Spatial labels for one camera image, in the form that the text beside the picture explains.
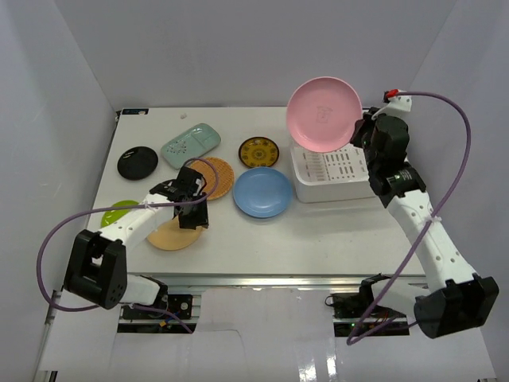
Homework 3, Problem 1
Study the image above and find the black round plate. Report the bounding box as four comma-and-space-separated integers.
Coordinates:
117, 146, 158, 181

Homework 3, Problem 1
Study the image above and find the yellow black patterned plate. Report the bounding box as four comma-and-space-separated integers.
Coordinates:
238, 137, 280, 169

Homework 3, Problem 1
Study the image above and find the aluminium table frame rail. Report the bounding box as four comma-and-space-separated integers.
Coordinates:
69, 274, 430, 290

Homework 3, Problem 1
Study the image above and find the white plastic bin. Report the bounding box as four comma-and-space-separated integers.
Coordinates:
290, 144, 375, 203

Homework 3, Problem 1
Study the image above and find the tan round plate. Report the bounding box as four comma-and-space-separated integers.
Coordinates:
146, 218, 204, 251

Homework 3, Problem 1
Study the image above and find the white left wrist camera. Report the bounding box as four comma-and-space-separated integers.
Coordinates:
149, 179, 198, 199

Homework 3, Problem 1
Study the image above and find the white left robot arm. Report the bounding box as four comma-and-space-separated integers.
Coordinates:
64, 167, 208, 318

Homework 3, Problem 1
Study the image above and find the blue label sticker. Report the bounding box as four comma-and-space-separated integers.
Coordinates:
121, 108, 149, 115

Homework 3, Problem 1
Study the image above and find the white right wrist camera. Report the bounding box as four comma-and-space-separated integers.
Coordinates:
382, 89, 413, 115

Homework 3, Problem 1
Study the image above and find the blue round plate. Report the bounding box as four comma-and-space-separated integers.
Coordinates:
233, 167, 293, 219

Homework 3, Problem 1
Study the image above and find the lime green round plate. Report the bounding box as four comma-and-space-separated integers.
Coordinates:
100, 200, 139, 228

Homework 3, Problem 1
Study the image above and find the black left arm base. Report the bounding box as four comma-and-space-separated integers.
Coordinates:
118, 294, 197, 334

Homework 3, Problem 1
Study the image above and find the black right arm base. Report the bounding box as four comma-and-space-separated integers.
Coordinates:
324, 287, 410, 338

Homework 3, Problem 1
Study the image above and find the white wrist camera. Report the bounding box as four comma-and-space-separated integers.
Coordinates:
382, 89, 413, 115
149, 179, 198, 199

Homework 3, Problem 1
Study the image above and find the pink round plate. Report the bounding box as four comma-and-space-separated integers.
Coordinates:
286, 76, 363, 153

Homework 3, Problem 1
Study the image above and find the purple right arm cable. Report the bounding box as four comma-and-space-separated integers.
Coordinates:
346, 91, 472, 346

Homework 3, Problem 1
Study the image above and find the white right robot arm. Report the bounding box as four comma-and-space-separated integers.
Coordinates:
351, 107, 499, 338

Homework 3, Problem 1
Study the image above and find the pale green rectangular dish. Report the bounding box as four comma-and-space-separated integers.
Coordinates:
161, 123, 221, 170

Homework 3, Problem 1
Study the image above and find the woven wicker round plate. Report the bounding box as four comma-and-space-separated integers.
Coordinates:
188, 157, 235, 201

